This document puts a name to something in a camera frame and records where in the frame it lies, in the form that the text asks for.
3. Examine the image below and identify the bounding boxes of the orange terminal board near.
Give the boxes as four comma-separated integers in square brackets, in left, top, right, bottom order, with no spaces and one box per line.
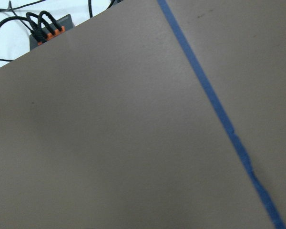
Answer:
[27,13,74,50]

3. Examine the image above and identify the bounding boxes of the black braided cable loops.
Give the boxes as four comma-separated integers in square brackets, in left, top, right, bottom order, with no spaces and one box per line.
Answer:
[0,0,62,70]

